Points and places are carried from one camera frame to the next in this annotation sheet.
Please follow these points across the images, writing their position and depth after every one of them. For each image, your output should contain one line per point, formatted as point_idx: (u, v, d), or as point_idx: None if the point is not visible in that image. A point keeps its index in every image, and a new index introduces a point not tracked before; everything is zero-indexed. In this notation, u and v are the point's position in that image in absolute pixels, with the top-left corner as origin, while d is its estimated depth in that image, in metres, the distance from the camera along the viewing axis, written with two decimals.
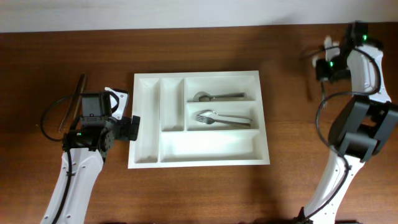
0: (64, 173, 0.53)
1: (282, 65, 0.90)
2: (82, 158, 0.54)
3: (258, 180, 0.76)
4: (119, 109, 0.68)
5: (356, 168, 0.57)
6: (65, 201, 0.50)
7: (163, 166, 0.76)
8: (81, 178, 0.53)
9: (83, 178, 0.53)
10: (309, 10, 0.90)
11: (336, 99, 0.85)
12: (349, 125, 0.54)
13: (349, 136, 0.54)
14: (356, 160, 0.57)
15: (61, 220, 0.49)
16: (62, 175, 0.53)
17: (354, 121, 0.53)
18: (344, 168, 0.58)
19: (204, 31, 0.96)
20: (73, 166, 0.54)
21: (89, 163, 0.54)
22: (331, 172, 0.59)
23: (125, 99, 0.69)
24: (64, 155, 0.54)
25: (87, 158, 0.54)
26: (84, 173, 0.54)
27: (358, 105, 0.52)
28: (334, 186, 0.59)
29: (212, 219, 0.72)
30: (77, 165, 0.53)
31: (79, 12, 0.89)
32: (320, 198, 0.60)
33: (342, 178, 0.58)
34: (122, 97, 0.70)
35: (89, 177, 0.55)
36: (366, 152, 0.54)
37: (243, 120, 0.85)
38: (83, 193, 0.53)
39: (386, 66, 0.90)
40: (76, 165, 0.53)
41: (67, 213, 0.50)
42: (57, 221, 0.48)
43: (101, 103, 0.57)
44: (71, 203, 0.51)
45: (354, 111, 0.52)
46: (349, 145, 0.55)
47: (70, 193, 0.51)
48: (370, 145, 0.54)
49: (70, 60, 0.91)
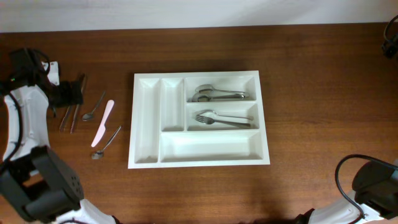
0: (12, 109, 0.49)
1: (281, 65, 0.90)
2: (27, 93, 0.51)
3: (258, 181, 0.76)
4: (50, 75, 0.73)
5: (374, 216, 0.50)
6: (24, 130, 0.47)
7: (163, 166, 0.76)
8: (32, 108, 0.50)
9: (33, 109, 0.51)
10: (310, 10, 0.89)
11: (335, 100, 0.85)
12: (374, 188, 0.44)
13: (370, 193, 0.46)
14: (375, 213, 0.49)
15: (27, 147, 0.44)
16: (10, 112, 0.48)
17: (379, 187, 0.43)
18: (358, 212, 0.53)
19: (204, 31, 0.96)
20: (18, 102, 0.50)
21: (35, 98, 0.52)
22: (344, 208, 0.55)
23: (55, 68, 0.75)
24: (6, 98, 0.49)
25: (31, 91, 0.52)
26: (32, 106, 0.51)
27: (397, 175, 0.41)
28: (341, 216, 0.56)
29: (212, 219, 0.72)
30: (23, 102, 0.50)
31: (78, 11, 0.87)
32: (325, 218, 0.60)
33: (353, 217, 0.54)
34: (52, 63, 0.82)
35: (40, 108, 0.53)
36: (387, 211, 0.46)
37: (242, 119, 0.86)
38: (39, 122, 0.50)
39: (384, 68, 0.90)
40: (22, 100, 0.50)
41: (30, 132, 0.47)
42: (24, 139, 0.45)
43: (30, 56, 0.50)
44: (28, 124, 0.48)
45: (388, 180, 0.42)
46: (369, 198, 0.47)
47: (28, 122, 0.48)
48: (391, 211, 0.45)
49: (69, 59, 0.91)
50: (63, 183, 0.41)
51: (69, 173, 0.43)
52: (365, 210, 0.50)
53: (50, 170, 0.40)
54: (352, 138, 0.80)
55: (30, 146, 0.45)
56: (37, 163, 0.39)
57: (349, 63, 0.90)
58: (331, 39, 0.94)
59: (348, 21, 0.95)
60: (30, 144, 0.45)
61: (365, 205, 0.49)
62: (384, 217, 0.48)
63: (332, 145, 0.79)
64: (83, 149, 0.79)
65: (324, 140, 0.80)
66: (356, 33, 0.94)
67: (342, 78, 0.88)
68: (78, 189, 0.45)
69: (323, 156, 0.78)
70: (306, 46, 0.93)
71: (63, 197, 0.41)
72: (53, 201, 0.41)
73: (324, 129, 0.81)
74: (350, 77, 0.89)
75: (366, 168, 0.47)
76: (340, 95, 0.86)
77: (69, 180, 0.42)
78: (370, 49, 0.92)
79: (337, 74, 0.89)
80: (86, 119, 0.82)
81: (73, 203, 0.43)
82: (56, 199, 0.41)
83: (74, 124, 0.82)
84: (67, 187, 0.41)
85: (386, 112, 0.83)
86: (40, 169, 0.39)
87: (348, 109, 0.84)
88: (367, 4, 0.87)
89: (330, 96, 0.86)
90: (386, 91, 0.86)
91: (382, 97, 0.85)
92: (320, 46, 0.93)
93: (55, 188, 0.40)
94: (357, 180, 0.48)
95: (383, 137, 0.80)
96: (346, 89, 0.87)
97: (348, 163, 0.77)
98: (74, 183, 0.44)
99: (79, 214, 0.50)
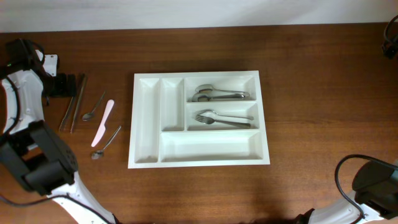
0: (9, 92, 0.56)
1: (281, 65, 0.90)
2: (22, 76, 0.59)
3: (258, 181, 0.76)
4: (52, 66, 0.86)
5: (374, 216, 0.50)
6: (21, 108, 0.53)
7: (163, 166, 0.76)
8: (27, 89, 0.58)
9: (28, 90, 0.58)
10: (310, 10, 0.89)
11: (335, 99, 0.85)
12: (374, 188, 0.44)
13: (370, 193, 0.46)
14: (375, 213, 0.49)
15: (24, 122, 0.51)
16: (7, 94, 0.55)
17: (380, 187, 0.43)
18: (358, 212, 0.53)
19: (204, 31, 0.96)
20: (17, 84, 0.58)
21: (29, 80, 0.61)
22: (344, 208, 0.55)
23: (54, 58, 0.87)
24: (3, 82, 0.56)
25: (25, 75, 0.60)
26: (27, 88, 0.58)
27: (397, 175, 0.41)
28: (340, 216, 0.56)
29: (212, 219, 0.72)
30: (20, 84, 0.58)
31: (78, 12, 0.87)
32: (325, 218, 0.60)
33: (353, 218, 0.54)
34: (53, 57, 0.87)
35: (34, 90, 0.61)
36: (387, 211, 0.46)
37: (242, 119, 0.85)
38: (34, 101, 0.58)
39: (385, 68, 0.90)
40: (17, 82, 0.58)
41: (27, 109, 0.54)
42: (22, 114, 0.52)
43: (23, 46, 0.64)
44: (27, 102, 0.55)
45: (388, 181, 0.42)
46: (370, 198, 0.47)
47: (25, 102, 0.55)
48: (390, 211, 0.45)
49: (69, 59, 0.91)
50: (60, 154, 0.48)
51: (64, 147, 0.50)
52: (365, 210, 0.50)
53: (46, 140, 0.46)
54: (352, 138, 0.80)
55: (26, 121, 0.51)
56: (35, 135, 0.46)
57: (349, 63, 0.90)
58: (331, 39, 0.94)
59: (348, 21, 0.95)
60: (27, 119, 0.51)
61: (364, 205, 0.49)
62: (384, 217, 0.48)
63: (332, 145, 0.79)
64: (83, 150, 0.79)
65: (324, 140, 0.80)
66: (356, 33, 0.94)
67: (341, 78, 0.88)
68: (73, 163, 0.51)
69: (324, 156, 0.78)
70: (306, 46, 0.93)
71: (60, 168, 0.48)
72: (50, 172, 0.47)
73: (324, 129, 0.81)
74: (351, 77, 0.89)
75: (366, 168, 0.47)
76: (340, 95, 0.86)
77: (65, 153, 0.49)
78: (370, 49, 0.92)
79: (337, 74, 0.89)
80: (86, 119, 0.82)
81: (68, 173, 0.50)
82: (54, 170, 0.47)
83: (74, 124, 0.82)
84: (63, 158, 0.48)
85: (386, 112, 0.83)
86: (38, 140, 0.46)
87: (349, 109, 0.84)
88: (367, 4, 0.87)
89: (330, 96, 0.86)
90: (386, 91, 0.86)
91: (382, 97, 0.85)
92: (320, 46, 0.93)
93: (52, 158, 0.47)
94: (357, 180, 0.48)
95: (383, 137, 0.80)
96: (346, 89, 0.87)
97: (348, 163, 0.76)
98: (69, 157, 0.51)
99: (74, 192, 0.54)
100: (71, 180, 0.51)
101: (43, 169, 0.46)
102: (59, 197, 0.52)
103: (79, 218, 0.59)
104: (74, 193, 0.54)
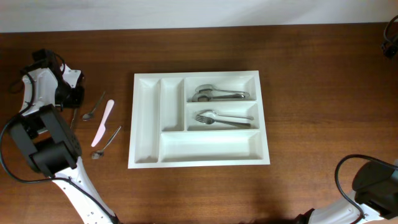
0: (27, 86, 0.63)
1: (281, 65, 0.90)
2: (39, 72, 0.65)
3: (258, 181, 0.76)
4: (73, 81, 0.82)
5: (374, 216, 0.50)
6: (35, 96, 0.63)
7: (163, 166, 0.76)
8: (41, 83, 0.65)
9: (43, 83, 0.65)
10: (310, 10, 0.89)
11: (335, 100, 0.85)
12: (374, 188, 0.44)
13: (370, 193, 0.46)
14: (375, 213, 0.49)
15: (37, 107, 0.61)
16: (27, 87, 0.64)
17: (380, 187, 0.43)
18: (357, 211, 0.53)
19: (204, 31, 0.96)
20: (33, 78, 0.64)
21: (46, 78, 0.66)
22: (344, 208, 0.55)
23: (78, 73, 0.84)
24: (23, 78, 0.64)
25: (43, 71, 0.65)
26: (43, 82, 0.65)
27: (397, 175, 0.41)
28: (339, 216, 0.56)
29: (212, 219, 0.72)
30: (37, 78, 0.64)
31: (79, 12, 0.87)
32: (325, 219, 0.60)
33: (353, 217, 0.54)
34: (76, 72, 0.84)
35: (49, 84, 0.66)
36: (387, 211, 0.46)
37: (242, 119, 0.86)
38: (49, 94, 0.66)
39: (384, 68, 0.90)
40: (35, 77, 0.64)
41: (40, 96, 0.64)
42: (35, 101, 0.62)
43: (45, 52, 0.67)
44: (39, 91, 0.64)
45: (389, 181, 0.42)
46: (369, 199, 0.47)
47: (38, 91, 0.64)
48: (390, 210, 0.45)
49: (69, 58, 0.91)
50: (64, 137, 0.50)
51: (71, 132, 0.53)
52: (365, 210, 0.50)
53: (54, 123, 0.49)
54: (352, 138, 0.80)
55: (40, 106, 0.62)
56: (45, 118, 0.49)
57: (348, 63, 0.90)
58: (331, 39, 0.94)
59: (347, 21, 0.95)
60: (39, 104, 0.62)
61: (364, 205, 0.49)
62: (384, 218, 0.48)
63: (332, 145, 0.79)
64: (83, 150, 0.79)
65: (324, 140, 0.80)
66: (355, 33, 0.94)
67: (341, 78, 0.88)
68: (77, 148, 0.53)
69: (324, 156, 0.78)
70: (307, 46, 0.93)
71: (63, 150, 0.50)
72: (55, 155, 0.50)
73: (324, 129, 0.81)
74: (350, 76, 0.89)
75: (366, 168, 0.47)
76: (339, 95, 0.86)
77: (70, 137, 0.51)
78: (370, 49, 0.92)
79: (337, 74, 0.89)
80: (86, 119, 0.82)
81: (72, 157, 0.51)
82: (59, 152, 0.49)
83: (74, 124, 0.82)
84: (67, 141, 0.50)
85: (386, 112, 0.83)
86: (46, 122, 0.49)
87: (348, 109, 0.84)
88: (367, 4, 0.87)
89: (330, 96, 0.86)
90: (385, 91, 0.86)
91: (382, 97, 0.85)
92: (320, 46, 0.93)
93: (58, 140, 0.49)
94: (357, 180, 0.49)
95: (382, 137, 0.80)
96: (345, 89, 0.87)
97: (348, 163, 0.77)
98: (74, 142, 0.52)
99: (76, 177, 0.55)
100: (74, 165, 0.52)
101: (50, 151, 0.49)
102: (60, 180, 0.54)
103: (79, 208, 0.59)
104: (76, 178, 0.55)
